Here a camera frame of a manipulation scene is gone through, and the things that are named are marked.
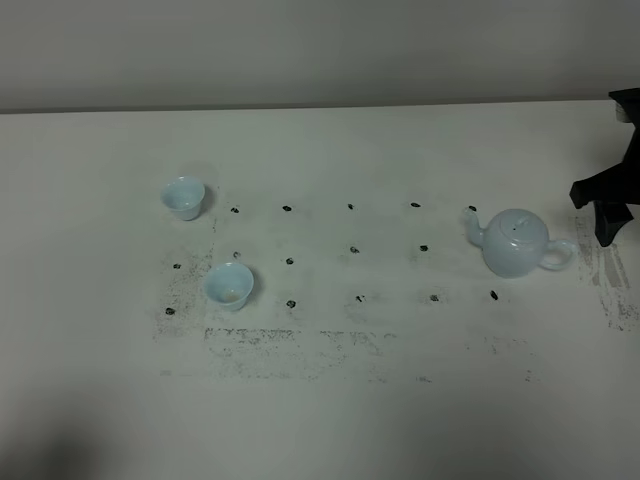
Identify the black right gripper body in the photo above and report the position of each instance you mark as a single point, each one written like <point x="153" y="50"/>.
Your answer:
<point x="619" y="183"/>

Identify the far pale blue teacup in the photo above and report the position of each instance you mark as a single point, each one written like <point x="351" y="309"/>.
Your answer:
<point x="183" y="197"/>

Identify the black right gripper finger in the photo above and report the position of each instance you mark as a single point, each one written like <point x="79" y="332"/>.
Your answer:
<point x="610" y="217"/>

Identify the pale blue porcelain teapot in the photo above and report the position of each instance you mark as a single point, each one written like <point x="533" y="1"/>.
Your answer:
<point x="515" y="242"/>

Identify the near pale blue teacup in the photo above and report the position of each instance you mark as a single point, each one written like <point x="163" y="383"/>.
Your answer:
<point x="229" y="285"/>

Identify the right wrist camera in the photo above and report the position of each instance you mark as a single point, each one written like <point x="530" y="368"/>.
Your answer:
<point x="627" y="105"/>

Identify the pale blue teacup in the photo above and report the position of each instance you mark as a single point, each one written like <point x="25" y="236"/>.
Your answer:
<point x="183" y="197"/>
<point x="229" y="285"/>

